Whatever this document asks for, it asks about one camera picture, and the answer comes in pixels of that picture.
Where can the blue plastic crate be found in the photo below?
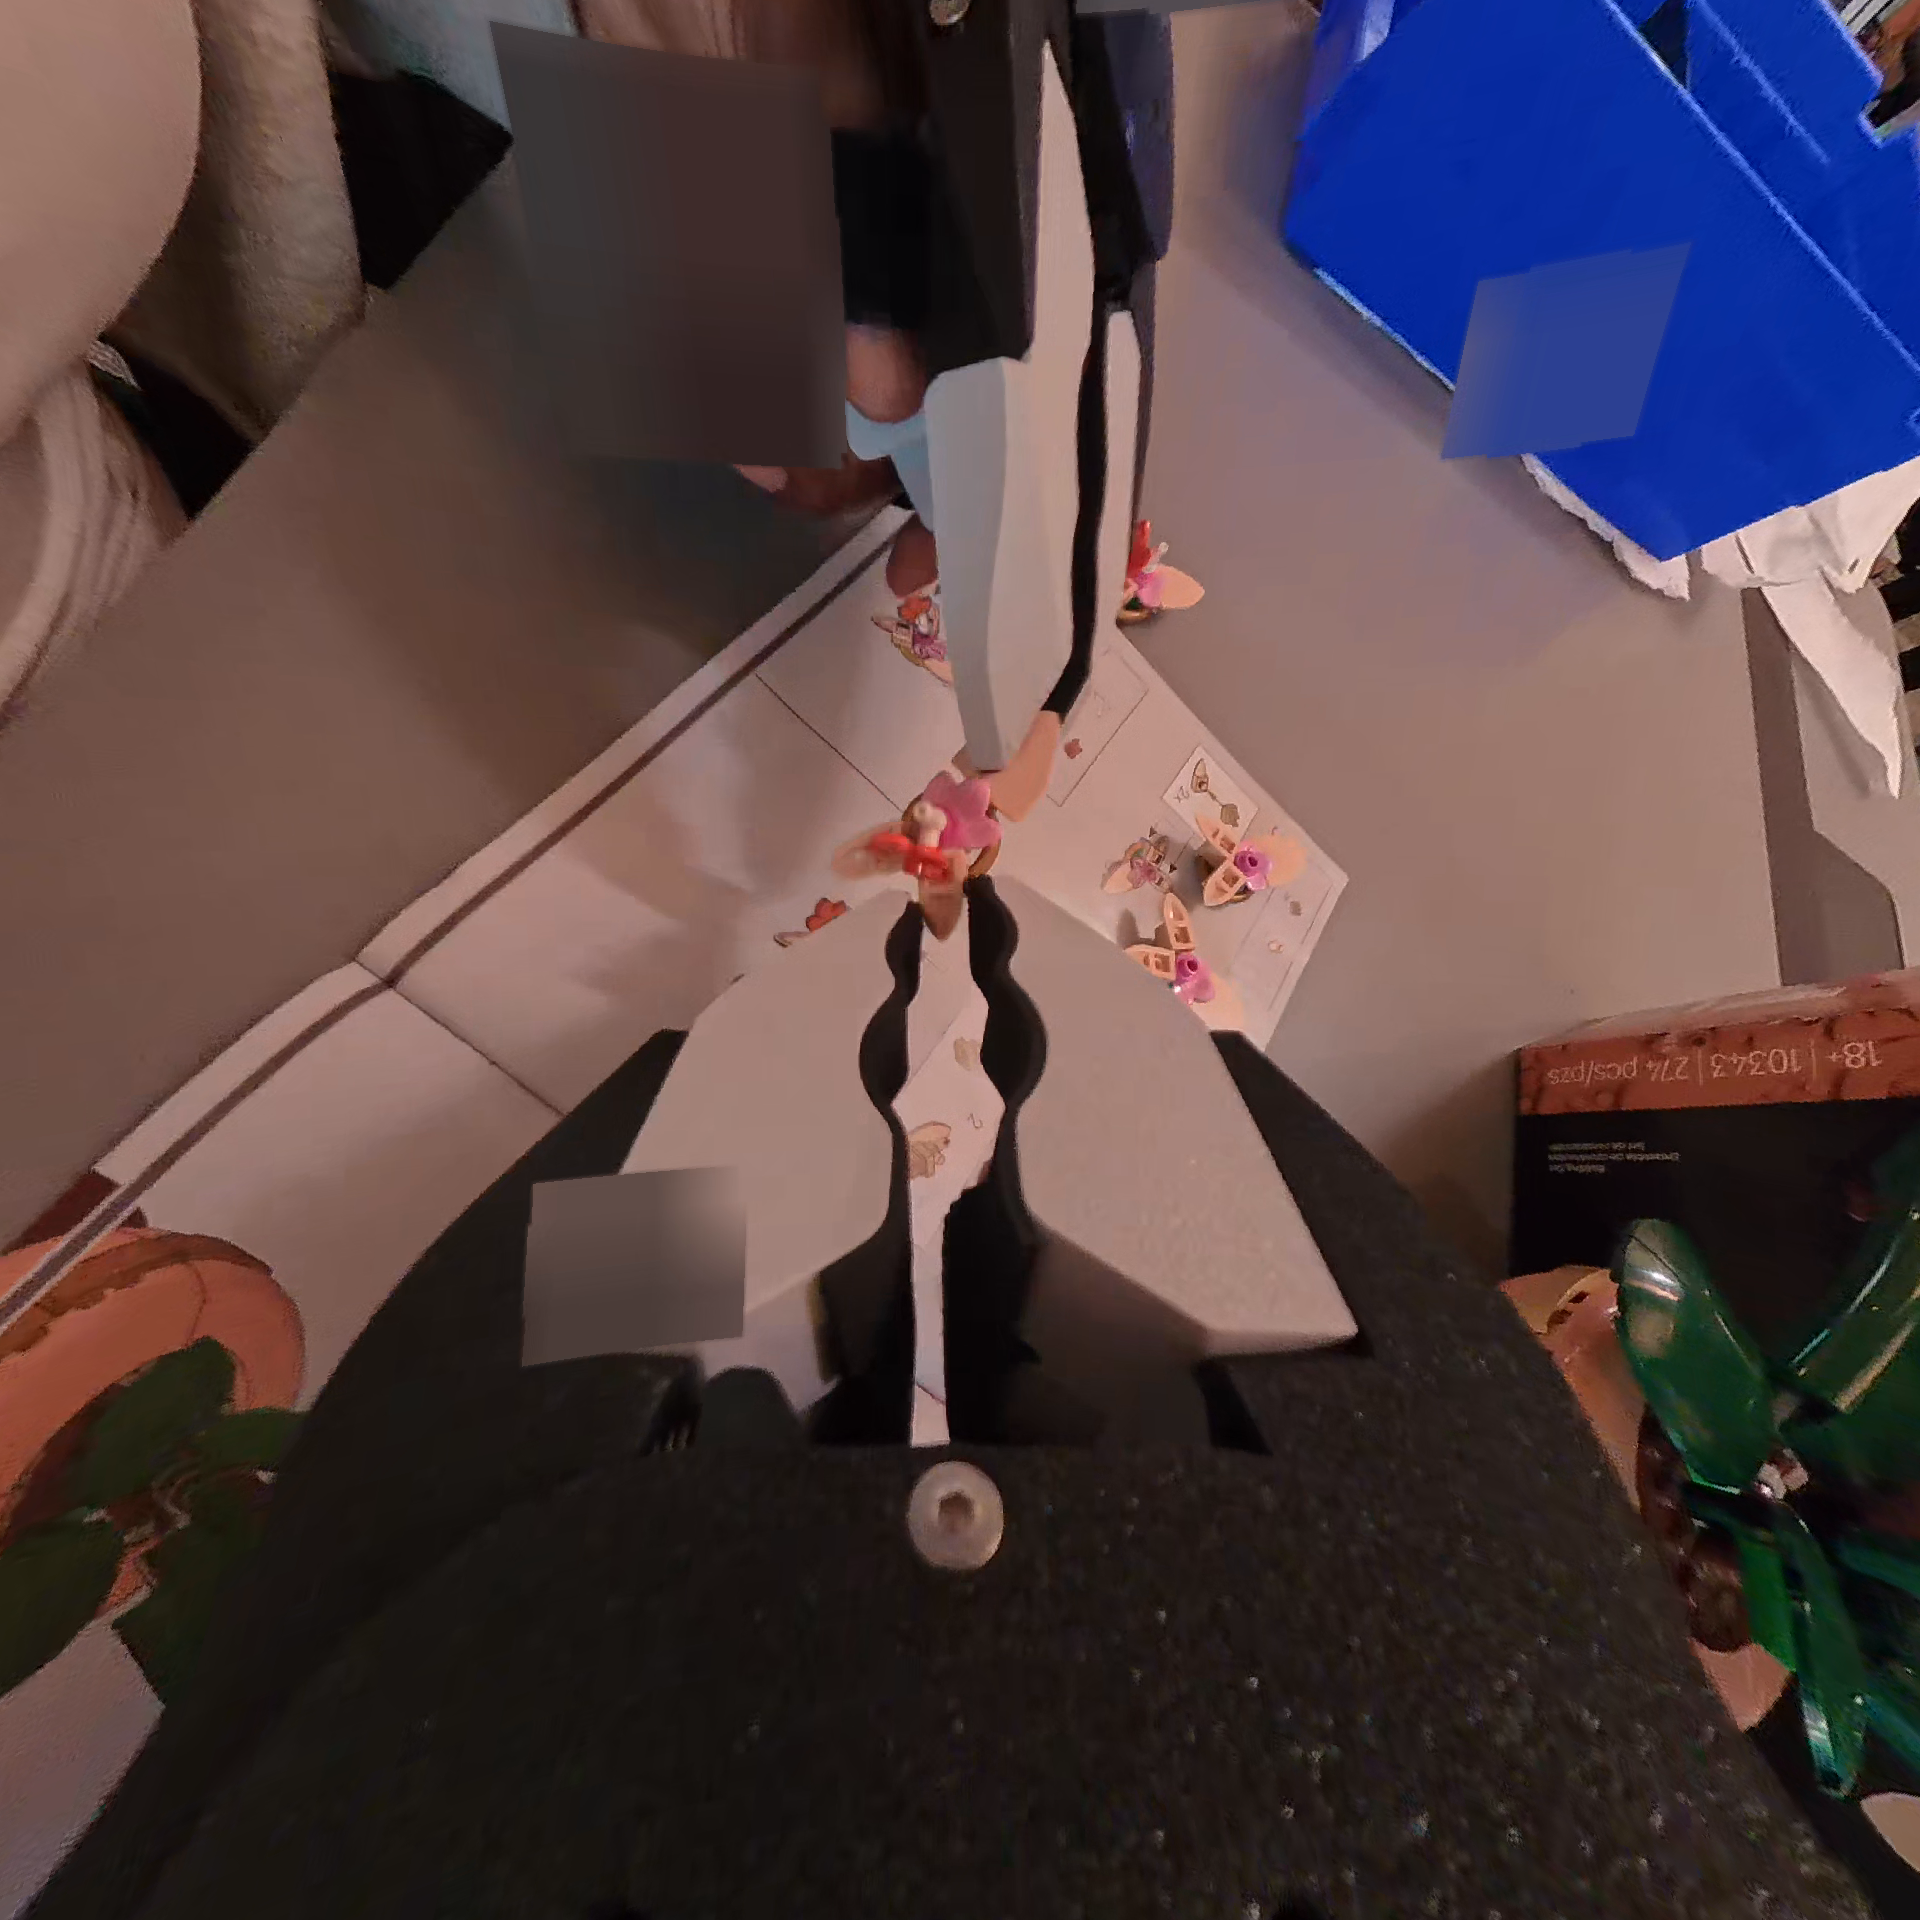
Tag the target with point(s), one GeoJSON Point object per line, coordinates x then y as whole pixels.
{"type": "Point", "coordinates": [1529, 166]}

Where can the white crumpled paper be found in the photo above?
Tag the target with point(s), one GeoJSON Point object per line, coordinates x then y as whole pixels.
{"type": "Point", "coordinates": [1822, 599]}

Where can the brown and black product box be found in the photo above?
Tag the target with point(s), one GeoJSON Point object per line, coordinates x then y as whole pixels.
{"type": "Point", "coordinates": [1694, 1141]}

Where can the white instruction booklet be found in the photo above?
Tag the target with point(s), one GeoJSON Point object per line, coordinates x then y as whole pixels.
{"type": "Point", "coordinates": [674, 839]}

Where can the person's left hand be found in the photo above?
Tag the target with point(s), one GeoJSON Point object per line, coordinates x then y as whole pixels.
{"type": "Point", "coordinates": [880, 368]}

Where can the grey block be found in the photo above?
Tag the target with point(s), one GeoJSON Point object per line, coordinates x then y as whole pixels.
{"type": "Point", "coordinates": [1845, 886]}

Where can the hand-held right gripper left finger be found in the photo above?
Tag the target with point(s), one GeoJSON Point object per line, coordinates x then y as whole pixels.
{"type": "Point", "coordinates": [780, 1109]}

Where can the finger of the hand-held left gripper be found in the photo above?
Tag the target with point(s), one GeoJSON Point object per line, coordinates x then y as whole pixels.
{"type": "Point", "coordinates": [1128, 436]}
{"type": "Point", "coordinates": [997, 524]}

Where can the person's pale fuzzy clothing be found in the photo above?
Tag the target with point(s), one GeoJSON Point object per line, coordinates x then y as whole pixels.
{"type": "Point", "coordinates": [90, 224]}

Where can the brick plant model green leaves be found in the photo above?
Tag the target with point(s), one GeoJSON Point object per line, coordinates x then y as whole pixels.
{"type": "Point", "coordinates": [1694, 1350]}

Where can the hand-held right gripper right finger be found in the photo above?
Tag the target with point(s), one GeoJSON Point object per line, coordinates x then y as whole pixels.
{"type": "Point", "coordinates": [1170, 1184]}

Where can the grey desk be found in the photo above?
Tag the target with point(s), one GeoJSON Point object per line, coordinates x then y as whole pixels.
{"type": "Point", "coordinates": [1424, 720]}

